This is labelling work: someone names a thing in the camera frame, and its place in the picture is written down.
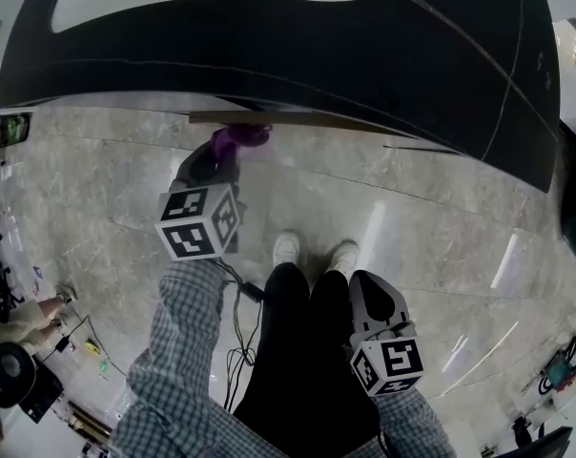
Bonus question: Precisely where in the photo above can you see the person's left forearm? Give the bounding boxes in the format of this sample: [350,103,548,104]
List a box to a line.
[110,257,233,458]

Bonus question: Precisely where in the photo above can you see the purple cloth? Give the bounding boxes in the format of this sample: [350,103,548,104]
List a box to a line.
[210,122,272,162]

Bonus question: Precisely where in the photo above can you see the silver and black panel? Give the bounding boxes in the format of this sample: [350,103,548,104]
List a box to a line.
[506,425,576,458]

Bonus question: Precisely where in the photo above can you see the person's white shoe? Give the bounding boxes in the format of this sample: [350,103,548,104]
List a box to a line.
[272,228,301,269]
[324,239,361,279]

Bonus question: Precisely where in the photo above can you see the person's right forearm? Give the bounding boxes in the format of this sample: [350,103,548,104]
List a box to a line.
[372,387,457,458]

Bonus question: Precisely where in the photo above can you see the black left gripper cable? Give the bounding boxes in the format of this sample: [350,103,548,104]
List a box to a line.
[216,260,267,412]

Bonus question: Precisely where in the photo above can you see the person's right white shoe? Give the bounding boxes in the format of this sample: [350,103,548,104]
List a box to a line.
[324,239,361,279]

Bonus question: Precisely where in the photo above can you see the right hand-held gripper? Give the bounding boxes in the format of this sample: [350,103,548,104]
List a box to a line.
[348,270,423,398]

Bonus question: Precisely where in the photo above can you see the white appliance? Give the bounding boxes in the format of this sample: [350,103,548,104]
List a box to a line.
[0,0,32,113]

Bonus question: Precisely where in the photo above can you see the black mesh waste bin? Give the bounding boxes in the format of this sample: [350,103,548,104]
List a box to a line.
[0,113,33,149]

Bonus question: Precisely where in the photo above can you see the person's left white shoe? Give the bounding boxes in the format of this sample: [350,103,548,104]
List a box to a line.
[272,228,301,269]

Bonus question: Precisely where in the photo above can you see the person's black trousers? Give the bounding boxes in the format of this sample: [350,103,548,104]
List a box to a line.
[232,260,385,458]

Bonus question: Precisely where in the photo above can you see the teal device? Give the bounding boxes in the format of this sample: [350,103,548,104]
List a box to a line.
[537,335,576,396]

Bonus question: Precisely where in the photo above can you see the black power adapter with cable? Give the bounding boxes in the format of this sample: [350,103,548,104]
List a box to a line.
[53,314,128,377]

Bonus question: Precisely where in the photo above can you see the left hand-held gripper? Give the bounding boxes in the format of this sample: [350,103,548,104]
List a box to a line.
[154,143,244,261]

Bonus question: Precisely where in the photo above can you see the black stone vanity top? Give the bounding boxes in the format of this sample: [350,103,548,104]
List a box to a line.
[0,0,563,196]

